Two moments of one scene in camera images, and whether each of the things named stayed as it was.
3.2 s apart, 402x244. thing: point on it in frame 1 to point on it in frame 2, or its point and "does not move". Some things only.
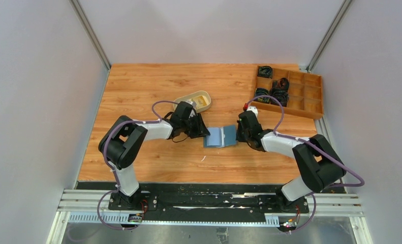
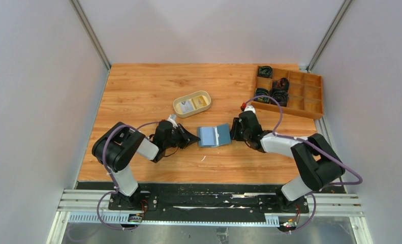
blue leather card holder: [220, 136] does not move
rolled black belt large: [281, 94] does not move
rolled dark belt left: [261, 91] does not move
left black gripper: [201, 130] to [188, 139]
